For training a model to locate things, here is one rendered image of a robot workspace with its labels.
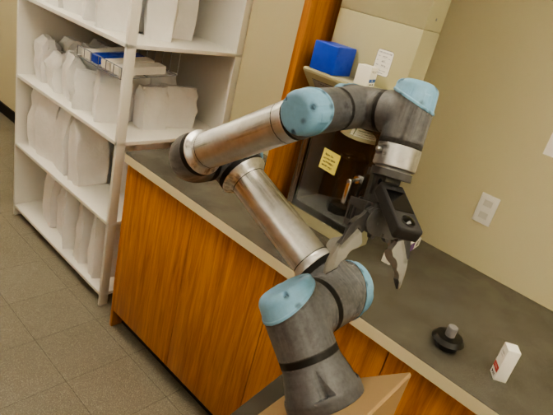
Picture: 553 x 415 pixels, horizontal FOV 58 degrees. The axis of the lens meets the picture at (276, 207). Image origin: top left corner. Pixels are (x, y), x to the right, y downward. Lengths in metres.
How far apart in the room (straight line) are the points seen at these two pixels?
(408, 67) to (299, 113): 0.89
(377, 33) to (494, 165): 0.66
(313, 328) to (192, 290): 1.20
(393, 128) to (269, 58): 1.76
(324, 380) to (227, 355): 1.12
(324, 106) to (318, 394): 0.49
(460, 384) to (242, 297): 0.81
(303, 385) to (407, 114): 0.50
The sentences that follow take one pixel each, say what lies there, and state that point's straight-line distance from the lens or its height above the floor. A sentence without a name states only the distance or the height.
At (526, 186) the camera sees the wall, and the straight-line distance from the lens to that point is 1.98.
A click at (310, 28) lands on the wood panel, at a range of 1.79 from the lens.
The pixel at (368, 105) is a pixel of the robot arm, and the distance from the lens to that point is 0.90.
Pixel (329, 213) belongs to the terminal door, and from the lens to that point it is 1.83.
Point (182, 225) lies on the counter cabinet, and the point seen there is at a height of 0.79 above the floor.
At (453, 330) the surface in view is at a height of 1.00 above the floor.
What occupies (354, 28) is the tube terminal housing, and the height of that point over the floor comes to 1.66.
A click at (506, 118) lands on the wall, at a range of 1.98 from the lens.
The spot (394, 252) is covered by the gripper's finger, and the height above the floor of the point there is 1.37.
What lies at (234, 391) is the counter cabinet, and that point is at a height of 0.30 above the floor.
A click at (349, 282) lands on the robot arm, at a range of 1.02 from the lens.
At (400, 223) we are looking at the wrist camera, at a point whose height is 1.46.
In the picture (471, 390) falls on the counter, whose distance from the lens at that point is 1.43.
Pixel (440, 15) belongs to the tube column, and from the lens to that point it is 1.70.
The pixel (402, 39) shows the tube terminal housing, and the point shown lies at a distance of 1.67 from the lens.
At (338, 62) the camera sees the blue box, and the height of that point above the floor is 1.55.
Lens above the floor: 1.75
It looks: 24 degrees down
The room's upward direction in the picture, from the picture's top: 14 degrees clockwise
